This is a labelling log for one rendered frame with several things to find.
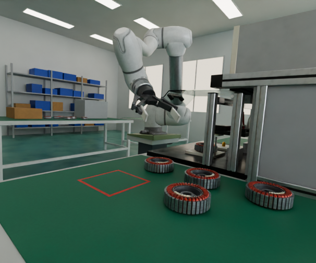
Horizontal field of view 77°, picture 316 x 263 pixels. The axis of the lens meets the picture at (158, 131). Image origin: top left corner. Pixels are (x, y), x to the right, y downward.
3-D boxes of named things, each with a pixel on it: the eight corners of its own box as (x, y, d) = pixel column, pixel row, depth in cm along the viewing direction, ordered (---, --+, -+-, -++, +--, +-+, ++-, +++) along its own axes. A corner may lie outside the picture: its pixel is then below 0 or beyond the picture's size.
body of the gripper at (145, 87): (151, 100, 92) (158, 111, 85) (134, 99, 88) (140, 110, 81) (155, 86, 88) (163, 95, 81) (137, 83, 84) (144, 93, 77)
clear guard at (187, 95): (158, 103, 91) (158, 90, 91) (185, 106, 110) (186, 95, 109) (228, 105, 71) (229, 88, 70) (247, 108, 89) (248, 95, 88)
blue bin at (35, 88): (26, 92, 592) (26, 83, 589) (36, 93, 614) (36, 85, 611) (32, 92, 566) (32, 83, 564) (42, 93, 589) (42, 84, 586)
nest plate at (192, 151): (184, 153, 99) (184, 150, 99) (198, 149, 110) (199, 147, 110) (213, 158, 89) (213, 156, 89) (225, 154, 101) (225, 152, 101)
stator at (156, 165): (140, 166, 78) (140, 157, 78) (164, 164, 83) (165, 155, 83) (151, 175, 68) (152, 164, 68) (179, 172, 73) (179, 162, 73)
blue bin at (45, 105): (29, 109, 604) (29, 100, 601) (44, 109, 637) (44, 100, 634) (35, 110, 578) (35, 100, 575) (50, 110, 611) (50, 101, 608)
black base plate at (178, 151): (146, 155, 99) (146, 151, 98) (204, 143, 148) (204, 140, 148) (244, 180, 69) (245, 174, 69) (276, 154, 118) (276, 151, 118)
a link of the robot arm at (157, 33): (141, 33, 126) (161, 32, 124) (145, 23, 138) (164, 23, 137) (143, 53, 135) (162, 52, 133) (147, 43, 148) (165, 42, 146)
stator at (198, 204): (177, 190, 56) (177, 178, 55) (216, 202, 50) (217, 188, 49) (154, 205, 47) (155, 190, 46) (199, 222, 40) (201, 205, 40)
